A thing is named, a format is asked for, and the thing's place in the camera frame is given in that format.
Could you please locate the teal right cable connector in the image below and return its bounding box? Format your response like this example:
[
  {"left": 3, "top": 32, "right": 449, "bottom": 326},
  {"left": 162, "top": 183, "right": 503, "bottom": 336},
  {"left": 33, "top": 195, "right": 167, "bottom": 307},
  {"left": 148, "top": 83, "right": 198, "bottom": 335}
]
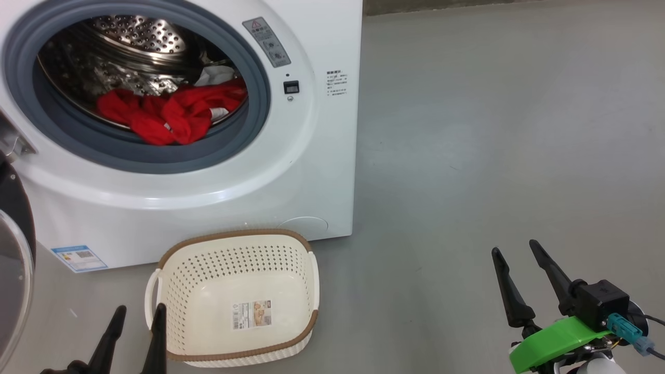
[{"left": 607, "top": 313, "right": 656, "bottom": 357}]

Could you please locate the washing machine drum opening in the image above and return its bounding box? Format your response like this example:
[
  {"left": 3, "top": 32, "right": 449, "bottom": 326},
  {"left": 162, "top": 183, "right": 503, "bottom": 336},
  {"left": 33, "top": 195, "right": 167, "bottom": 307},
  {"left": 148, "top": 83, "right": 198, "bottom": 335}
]
[{"left": 37, "top": 15, "right": 249, "bottom": 130}]

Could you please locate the round white filter cover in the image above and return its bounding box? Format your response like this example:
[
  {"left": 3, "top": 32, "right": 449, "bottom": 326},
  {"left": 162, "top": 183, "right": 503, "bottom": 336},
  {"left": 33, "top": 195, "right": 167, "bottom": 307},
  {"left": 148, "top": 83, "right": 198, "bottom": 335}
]
[{"left": 278, "top": 217, "right": 329, "bottom": 241}]

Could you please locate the blue energy label sticker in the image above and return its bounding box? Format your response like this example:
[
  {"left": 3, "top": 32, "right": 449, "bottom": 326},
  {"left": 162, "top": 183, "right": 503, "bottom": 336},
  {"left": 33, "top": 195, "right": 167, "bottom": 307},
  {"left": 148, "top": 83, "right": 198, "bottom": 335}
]
[{"left": 51, "top": 245, "right": 108, "bottom": 273}]

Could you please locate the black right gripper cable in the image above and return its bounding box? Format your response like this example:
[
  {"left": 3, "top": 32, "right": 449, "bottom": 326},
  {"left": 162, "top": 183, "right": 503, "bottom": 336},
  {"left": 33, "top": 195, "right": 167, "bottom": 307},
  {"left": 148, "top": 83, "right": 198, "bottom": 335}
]
[{"left": 626, "top": 312, "right": 665, "bottom": 360}]

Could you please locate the red and white shirt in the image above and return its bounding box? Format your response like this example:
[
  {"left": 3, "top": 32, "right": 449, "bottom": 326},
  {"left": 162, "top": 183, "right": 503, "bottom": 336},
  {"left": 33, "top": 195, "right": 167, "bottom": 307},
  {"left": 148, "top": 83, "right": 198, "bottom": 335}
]
[{"left": 96, "top": 65, "right": 248, "bottom": 146}]

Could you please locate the black round washer door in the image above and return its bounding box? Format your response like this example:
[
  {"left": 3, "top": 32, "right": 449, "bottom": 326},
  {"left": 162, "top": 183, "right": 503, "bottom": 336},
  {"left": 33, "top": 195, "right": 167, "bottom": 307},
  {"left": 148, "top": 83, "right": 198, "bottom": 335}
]
[{"left": 0, "top": 110, "right": 37, "bottom": 359}]

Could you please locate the white front-load washing machine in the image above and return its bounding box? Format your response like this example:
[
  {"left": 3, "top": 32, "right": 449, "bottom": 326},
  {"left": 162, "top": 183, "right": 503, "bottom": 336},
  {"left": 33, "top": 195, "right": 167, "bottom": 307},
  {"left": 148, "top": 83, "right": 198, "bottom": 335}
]
[{"left": 0, "top": 0, "right": 363, "bottom": 271}]

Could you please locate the small printed text sticker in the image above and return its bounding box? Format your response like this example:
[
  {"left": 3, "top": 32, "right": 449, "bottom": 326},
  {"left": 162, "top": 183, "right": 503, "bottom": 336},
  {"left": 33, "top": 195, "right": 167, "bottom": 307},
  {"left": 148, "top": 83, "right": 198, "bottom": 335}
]
[{"left": 326, "top": 70, "right": 348, "bottom": 97}]

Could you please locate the grey warning sticker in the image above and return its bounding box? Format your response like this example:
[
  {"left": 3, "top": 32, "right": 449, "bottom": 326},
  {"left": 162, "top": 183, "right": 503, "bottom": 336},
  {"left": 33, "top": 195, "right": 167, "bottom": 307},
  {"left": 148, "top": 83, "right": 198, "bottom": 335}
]
[{"left": 242, "top": 17, "right": 291, "bottom": 68}]

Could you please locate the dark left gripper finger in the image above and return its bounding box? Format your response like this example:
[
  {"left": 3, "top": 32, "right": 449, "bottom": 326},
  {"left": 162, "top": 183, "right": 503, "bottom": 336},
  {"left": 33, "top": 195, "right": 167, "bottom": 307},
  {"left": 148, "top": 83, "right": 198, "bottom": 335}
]
[
  {"left": 86, "top": 305, "right": 127, "bottom": 374},
  {"left": 141, "top": 303, "right": 168, "bottom": 374}
]

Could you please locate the printed paper label sticker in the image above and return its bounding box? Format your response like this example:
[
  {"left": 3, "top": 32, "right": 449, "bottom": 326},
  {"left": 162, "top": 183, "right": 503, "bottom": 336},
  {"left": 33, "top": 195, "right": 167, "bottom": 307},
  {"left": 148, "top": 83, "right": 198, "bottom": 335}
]
[{"left": 231, "top": 300, "right": 273, "bottom": 331}]

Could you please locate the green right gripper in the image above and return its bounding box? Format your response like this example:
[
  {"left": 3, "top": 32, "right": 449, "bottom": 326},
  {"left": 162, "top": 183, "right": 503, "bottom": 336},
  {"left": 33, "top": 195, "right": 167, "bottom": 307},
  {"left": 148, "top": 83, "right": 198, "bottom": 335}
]
[{"left": 491, "top": 239, "right": 619, "bottom": 374}]

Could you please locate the grey skirting board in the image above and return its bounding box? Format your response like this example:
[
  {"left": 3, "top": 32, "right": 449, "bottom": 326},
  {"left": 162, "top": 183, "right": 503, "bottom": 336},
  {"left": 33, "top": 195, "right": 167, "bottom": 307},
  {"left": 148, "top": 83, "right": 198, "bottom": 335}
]
[{"left": 363, "top": 0, "right": 520, "bottom": 16}]

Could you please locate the cream perforated laundry basket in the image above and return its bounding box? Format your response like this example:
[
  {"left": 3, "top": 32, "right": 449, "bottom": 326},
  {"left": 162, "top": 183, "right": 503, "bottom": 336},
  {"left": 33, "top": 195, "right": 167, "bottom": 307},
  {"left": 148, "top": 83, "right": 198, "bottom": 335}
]
[{"left": 145, "top": 229, "right": 320, "bottom": 368}]

